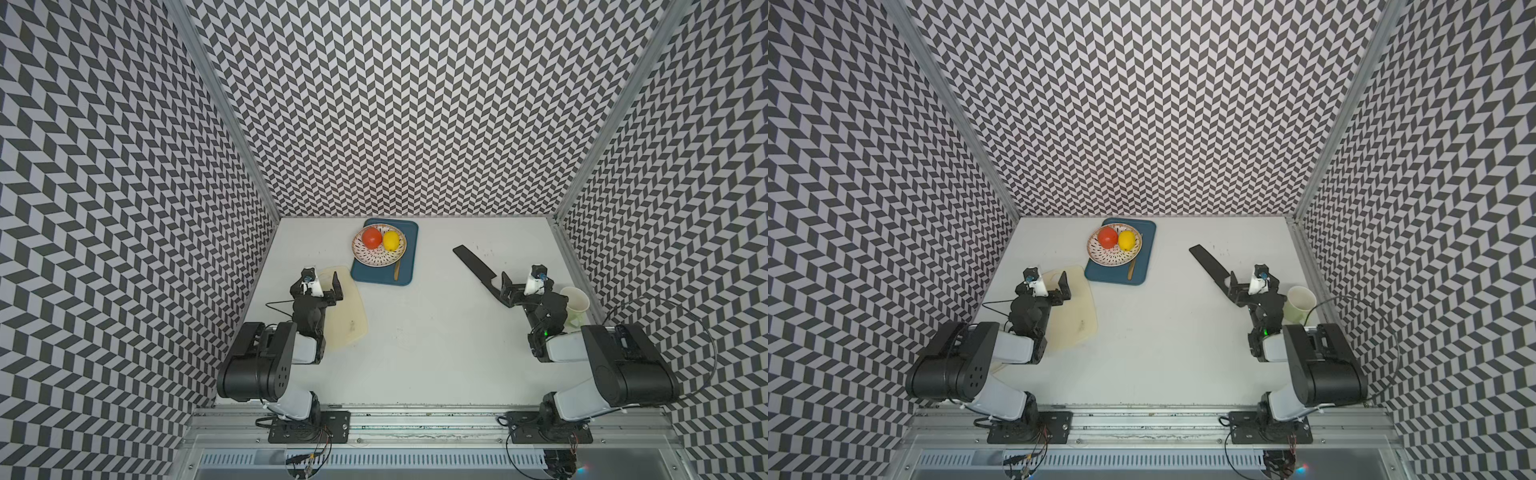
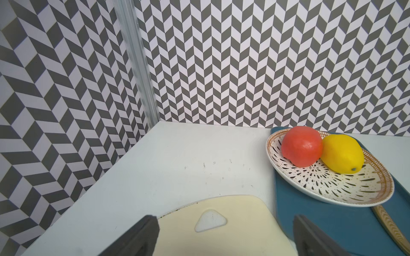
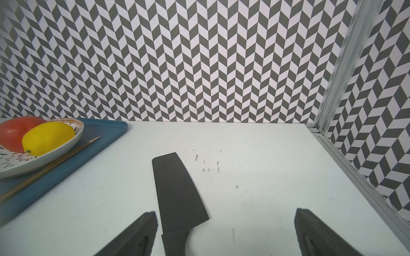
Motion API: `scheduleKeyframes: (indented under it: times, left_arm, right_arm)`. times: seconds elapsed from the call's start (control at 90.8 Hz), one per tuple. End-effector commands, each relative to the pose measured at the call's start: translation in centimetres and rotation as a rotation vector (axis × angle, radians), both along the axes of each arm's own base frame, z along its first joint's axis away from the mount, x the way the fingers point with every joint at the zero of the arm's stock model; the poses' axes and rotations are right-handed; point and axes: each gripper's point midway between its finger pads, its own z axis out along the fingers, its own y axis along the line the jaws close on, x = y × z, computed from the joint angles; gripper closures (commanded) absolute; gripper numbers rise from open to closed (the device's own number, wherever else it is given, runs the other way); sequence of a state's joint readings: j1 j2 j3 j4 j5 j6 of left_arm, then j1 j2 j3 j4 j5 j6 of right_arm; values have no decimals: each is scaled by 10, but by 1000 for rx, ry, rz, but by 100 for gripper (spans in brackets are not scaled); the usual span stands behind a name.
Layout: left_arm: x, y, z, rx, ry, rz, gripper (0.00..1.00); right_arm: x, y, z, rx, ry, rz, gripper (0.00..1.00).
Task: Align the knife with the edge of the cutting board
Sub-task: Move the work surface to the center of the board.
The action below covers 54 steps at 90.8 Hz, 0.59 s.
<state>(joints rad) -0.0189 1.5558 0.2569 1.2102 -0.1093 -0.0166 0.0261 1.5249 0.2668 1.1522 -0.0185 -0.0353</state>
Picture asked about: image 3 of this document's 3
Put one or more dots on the patterned ceramic plate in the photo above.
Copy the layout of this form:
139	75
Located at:
17	164

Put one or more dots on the black cleaver knife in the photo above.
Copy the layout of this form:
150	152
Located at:
180	204

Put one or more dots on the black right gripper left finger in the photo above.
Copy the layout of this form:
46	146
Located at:
136	240

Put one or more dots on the wooden chopstick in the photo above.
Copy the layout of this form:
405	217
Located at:
47	168

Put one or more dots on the red tomato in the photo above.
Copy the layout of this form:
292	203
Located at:
13	130

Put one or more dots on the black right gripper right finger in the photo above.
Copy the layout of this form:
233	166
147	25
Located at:
315	238

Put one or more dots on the yellow lemon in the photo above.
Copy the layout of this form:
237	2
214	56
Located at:
46	137

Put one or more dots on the aluminium corner frame post right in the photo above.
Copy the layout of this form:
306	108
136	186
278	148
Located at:
352	47

